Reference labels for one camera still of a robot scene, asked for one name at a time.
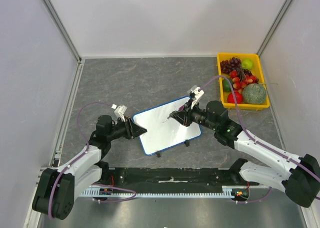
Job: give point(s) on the yellow plastic bin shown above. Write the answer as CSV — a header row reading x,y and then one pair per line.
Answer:
x,y
256,70

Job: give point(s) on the blue framed whiteboard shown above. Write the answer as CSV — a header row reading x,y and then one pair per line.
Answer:
x,y
161,136

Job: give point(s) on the dark green lime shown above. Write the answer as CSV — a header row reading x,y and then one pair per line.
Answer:
x,y
226,85

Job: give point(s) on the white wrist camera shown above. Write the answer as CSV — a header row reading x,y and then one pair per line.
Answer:
x,y
195,94
119,111

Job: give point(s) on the netted green melon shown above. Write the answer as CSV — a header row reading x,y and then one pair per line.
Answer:
x,y
254,94

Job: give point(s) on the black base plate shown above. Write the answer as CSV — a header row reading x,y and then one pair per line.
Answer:
x,y
170,180

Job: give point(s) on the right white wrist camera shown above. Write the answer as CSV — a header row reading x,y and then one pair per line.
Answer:
x,y
195,94

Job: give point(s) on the aluminium frame post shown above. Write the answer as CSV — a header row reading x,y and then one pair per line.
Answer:
x,y
61,28
274,26

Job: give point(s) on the slotted cable duct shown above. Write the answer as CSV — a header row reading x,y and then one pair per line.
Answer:
x,y
97,192

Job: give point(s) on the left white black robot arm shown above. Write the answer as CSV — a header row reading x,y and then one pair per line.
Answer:
x,y
58,188

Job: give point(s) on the dark red grape bunch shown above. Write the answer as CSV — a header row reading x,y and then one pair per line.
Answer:
x,y
229,65

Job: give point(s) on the red apple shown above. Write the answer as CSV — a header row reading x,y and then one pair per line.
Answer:
x,y
237,98

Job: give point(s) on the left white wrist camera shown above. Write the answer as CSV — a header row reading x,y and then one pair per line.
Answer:
x,y
119,111

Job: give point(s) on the light green apple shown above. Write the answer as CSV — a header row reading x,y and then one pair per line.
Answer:
x,y
247,64

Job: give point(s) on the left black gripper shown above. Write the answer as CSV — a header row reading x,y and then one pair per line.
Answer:
x,y
133,130

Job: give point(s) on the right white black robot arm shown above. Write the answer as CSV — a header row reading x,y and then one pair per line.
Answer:
x,y
298,177

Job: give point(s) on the red cherry cluster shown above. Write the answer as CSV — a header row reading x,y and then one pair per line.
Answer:
x,y
241,79

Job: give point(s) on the right aluminium frame post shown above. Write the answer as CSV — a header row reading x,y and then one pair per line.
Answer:
x,y
274,26

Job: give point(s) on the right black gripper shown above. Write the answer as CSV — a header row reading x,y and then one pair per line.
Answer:
x,y
187,114

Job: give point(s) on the left aluminium frame post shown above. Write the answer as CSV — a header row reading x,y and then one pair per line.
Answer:
x,y
61,28

